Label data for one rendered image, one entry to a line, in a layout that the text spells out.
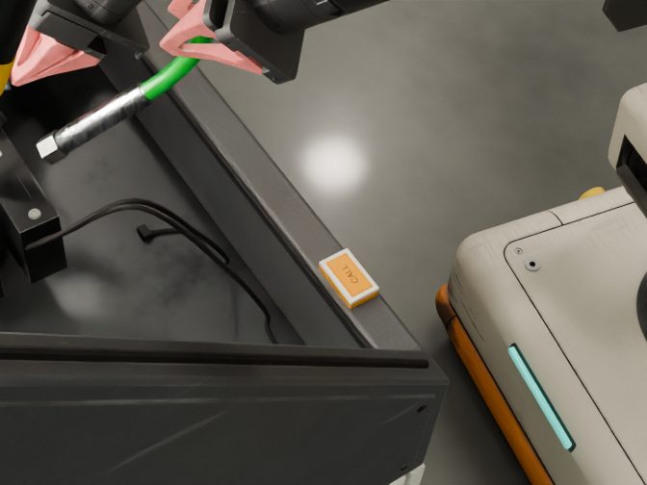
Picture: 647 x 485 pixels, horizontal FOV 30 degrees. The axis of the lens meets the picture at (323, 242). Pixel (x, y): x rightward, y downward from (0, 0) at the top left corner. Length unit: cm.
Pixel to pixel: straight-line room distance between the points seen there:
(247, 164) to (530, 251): 90
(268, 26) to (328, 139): 164
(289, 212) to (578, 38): 170
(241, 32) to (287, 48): 4
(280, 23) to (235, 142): 39
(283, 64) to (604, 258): 126
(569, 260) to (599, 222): 10
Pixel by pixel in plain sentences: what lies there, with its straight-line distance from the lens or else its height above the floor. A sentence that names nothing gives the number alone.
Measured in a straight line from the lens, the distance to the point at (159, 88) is 88.
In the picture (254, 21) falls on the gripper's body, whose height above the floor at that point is 129.
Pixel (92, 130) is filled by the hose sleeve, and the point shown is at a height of 115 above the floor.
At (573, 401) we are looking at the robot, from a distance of 184.
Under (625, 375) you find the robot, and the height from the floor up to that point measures 28.
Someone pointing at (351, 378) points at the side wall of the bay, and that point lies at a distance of 89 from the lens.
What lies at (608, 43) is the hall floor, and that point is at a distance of 274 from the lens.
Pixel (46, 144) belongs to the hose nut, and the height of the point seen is 113.
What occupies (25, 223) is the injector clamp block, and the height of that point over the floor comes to 98.
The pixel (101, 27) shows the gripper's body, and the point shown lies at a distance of 92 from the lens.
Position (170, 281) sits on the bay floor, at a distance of 120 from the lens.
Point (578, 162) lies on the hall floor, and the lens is 249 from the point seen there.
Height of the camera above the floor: 183
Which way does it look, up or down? 54 degrees down
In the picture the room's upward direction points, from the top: 7 degrees clockwise
